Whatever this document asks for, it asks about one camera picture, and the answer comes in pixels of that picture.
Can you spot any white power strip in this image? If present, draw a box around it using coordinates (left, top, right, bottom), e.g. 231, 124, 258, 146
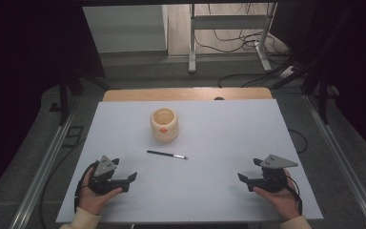
278, 65, 299, 80

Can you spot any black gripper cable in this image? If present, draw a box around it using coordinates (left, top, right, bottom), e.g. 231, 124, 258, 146
73, 160, 100, 214
285, 174, 304, 217

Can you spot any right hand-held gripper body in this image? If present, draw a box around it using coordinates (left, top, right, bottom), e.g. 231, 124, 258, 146
258, 154, 299, 194

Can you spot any black looped floor cable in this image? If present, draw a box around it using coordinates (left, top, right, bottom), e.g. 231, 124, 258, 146
287, 127, 309, 155

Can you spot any tangle of black floor cables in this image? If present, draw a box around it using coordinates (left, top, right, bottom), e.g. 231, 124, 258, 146
193, 3, 292, 59

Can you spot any person's right hand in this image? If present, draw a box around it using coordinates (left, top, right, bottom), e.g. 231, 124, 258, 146
252, 168, 301, 221

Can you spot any dark curtain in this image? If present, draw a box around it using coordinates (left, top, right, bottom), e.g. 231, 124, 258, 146
268, 0, 366, 166
0, 0, 107, 205

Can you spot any cream round pen holder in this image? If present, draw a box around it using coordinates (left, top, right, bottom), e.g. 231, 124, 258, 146
149, 107, 180, 143

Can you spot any white table mat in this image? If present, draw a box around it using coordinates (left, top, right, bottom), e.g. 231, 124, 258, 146
55, 99, 325, 224

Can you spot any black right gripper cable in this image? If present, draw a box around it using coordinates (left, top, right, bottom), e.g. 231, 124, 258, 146
285, 174, 304, 217

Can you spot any wooden table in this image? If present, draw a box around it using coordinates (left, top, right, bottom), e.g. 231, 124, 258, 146
102, 87, 274, 103

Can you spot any aluminium rail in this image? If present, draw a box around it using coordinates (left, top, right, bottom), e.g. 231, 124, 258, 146
302, 94, 366, 229
9, 113, 78, 229

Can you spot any black pen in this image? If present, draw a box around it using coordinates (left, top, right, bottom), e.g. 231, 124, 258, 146
146, 150, 189, 160

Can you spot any person's left hand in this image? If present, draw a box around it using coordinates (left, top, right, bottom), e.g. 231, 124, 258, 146
77, 167, 124, 217

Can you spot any black metal stand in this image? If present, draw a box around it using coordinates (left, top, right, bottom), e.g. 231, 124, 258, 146
269, 4, 356, 126
48, 65, 112, 126

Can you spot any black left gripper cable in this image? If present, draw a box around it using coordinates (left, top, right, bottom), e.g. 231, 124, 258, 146
73, 160, 100, 214

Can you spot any white metal desk frame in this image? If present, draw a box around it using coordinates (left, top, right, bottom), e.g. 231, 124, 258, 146
187, 2, 279, 75

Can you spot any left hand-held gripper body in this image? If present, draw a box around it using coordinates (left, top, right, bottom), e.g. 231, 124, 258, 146
87, 155, 131, 196

